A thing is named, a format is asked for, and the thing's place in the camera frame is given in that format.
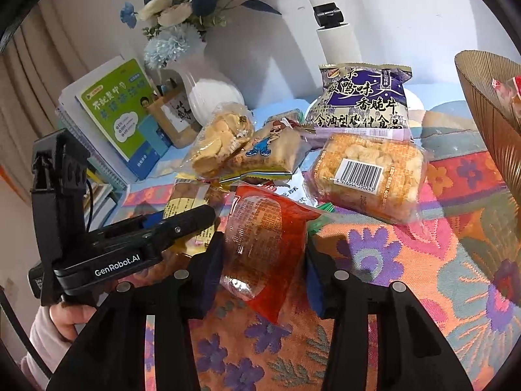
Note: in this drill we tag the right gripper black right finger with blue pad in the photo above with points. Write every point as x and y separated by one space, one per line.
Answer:
413 353

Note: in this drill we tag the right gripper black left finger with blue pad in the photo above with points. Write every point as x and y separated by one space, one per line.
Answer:
141 336

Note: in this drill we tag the person's left hand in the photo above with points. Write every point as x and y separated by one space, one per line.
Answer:
71 317

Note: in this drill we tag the lilac long wafer packet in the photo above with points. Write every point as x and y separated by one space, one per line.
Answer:
318 136

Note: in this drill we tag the white green scallion biscuit packet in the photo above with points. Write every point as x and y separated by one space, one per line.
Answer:
296 190

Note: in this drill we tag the purple duck flavour chip bag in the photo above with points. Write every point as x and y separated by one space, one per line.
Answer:
359 95

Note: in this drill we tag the pink sleeve forearm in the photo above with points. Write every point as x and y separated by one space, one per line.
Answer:
51 334

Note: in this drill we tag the amber ribbed glass bowl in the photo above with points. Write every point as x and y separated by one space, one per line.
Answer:
476 72

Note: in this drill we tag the white desk lamp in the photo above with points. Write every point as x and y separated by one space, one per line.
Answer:
336 35

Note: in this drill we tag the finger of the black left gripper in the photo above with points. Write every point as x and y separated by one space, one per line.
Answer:
167 231

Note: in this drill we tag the green cover book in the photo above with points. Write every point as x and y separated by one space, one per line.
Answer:
116 96

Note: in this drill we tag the cartoon plumber snack packet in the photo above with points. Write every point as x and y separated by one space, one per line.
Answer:
274 153

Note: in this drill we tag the blue and white artificial flowers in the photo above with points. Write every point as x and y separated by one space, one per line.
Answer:
176 28

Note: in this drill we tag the small beige cracker packet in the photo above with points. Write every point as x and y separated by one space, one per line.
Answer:
294 115

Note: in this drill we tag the red orange snack packet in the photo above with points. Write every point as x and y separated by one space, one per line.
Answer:
264 241

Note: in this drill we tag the clear bag yellow cookies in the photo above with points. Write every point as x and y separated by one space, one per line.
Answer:
229 129

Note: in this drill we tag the white ribbed ceramic vase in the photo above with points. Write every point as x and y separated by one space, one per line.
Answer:
206 87

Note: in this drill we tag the caramel rice cake barcode packet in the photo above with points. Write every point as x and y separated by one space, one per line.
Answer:
378 177

